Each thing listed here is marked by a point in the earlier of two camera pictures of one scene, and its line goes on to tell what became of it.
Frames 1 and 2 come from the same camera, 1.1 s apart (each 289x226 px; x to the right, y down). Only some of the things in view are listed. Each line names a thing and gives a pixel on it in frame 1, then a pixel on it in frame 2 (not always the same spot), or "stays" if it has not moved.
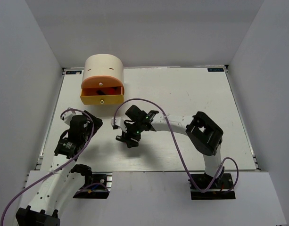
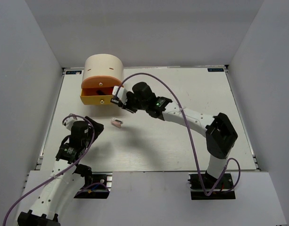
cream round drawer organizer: x=103 y=81 stays
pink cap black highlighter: x=119 y=138 to x=115 y=101
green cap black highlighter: x=100 y=92 stays
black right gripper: x=130 y=142 to x=129 y=95
